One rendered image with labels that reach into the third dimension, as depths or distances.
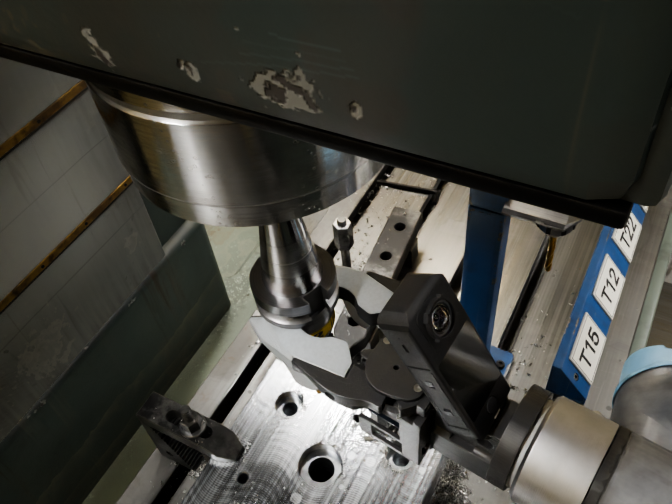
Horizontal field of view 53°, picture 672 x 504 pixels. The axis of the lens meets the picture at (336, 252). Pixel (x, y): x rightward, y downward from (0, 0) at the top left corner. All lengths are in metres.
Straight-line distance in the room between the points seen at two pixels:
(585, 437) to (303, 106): 0.31
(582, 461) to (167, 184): 0.28
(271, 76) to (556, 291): 0.87
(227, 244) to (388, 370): 1.11
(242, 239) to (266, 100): 1.36
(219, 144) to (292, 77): 0.13
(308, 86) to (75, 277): 0.82
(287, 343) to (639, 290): 0.67
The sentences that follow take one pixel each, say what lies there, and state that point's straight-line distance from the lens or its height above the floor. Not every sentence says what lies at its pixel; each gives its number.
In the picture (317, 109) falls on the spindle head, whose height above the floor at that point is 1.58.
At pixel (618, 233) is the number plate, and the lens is 1.04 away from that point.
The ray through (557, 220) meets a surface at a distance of 0.66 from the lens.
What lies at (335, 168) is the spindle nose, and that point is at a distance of 0.32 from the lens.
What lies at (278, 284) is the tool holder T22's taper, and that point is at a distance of 0.46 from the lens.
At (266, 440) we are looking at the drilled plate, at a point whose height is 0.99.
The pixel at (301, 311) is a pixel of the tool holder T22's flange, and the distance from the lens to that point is 0.47.
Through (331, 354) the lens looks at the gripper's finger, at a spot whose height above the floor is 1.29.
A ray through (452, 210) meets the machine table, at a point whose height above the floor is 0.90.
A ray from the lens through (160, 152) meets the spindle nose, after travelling 0.31.
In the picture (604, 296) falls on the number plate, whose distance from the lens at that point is 0.97.
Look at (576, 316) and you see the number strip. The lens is 0.92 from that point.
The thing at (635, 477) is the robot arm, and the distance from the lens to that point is 0.44.
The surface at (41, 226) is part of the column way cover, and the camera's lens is 0.90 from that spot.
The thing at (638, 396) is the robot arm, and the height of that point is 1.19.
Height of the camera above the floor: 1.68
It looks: 48 degrees down
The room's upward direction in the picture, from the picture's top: 7 degrees counter-clockwise
